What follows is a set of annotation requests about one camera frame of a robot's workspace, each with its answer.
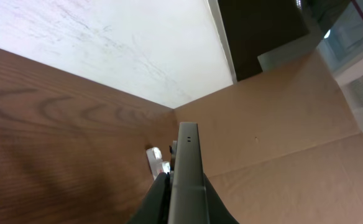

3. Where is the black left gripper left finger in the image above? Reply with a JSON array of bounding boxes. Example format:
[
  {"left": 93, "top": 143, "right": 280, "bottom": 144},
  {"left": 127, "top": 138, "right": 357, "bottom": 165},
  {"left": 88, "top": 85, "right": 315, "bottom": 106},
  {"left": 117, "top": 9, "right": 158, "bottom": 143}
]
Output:
[{"left": 127, "top": 172, "right": 171, "bottom": 224}]

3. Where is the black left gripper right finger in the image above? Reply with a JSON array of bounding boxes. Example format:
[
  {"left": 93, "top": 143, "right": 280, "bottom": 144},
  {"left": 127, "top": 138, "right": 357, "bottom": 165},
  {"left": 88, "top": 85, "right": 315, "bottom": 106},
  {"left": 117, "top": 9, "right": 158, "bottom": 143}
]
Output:
[{"left": 204, "top": 175, "right": 239, "bottom": 224}]

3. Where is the bronze Galaxy smartphone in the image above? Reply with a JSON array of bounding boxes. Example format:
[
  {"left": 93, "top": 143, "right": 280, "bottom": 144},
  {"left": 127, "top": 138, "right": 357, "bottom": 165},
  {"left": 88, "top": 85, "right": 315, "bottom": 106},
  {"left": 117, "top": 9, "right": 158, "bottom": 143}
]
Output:
[{"left": 168, "top": 122, "right": 210, "bottom": 224}]

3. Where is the white USB charger adapter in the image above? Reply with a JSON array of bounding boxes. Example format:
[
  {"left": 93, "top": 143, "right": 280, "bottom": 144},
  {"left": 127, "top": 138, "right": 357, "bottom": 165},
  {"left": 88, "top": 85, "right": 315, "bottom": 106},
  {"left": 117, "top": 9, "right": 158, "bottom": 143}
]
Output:
[{"left": 146, "top": 147, "right": 162, "bottom": 163}]

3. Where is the white power strip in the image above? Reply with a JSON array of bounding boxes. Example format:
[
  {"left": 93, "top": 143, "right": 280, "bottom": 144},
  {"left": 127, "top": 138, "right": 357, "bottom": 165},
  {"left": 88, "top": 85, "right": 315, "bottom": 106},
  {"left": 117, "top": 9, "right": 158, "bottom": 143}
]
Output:
[{"left": 149, "top": 161, "right": 171, "bottom": 180}]

